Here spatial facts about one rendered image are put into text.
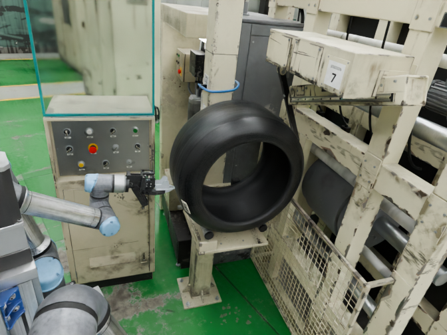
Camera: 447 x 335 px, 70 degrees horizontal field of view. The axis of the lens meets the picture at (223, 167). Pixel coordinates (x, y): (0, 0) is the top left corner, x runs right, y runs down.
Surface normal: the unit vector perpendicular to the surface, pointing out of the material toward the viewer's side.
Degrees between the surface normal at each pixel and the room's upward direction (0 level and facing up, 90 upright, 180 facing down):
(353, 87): 90
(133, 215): 90
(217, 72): 90
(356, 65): 90
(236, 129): 45
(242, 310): 0
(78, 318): 35
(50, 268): 7
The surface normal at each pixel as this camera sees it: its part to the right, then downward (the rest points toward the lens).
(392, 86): -0.95, 0.06
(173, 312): 0.11, -0.87
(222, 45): 0.31, 0.48
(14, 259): 0.61, 0.43
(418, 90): 0.32, 0.18
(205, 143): -0.23, -0.11
